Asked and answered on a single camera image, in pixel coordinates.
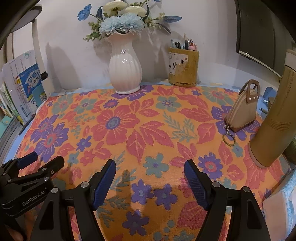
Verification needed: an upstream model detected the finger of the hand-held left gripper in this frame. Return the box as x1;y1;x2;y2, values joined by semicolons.
16;152;38;169
35;156;65;179

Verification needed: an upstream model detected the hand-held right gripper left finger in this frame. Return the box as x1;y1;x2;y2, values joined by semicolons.
30;159;116;241

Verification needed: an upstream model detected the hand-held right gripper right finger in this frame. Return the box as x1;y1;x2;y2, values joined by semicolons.
184;159;271;241

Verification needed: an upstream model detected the row of books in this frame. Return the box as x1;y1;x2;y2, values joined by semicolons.
0;50;49;160

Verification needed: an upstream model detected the floral orange table cloth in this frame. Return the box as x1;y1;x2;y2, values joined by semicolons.
14;82;290;241

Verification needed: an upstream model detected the tan coin purse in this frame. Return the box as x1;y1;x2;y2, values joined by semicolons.
222;79;261;146

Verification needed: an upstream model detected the beige cylindrical appliance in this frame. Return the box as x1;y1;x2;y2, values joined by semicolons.
248;49;296;169

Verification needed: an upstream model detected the white desk lamp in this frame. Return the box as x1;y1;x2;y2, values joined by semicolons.
6;4;52;90

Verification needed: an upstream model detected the wooden pen holder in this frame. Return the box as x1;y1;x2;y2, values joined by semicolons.
168;47;200;88

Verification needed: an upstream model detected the white ribbed vase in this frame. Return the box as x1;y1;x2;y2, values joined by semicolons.
107;32;142;95

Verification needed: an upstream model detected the bunch of pens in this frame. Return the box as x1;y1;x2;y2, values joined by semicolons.
170;32;198;51

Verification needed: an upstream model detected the blue and white flower bouquet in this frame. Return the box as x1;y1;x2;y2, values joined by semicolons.
77;0;183;42

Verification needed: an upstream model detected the black flat television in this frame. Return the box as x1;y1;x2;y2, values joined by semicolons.
233;0;296;78

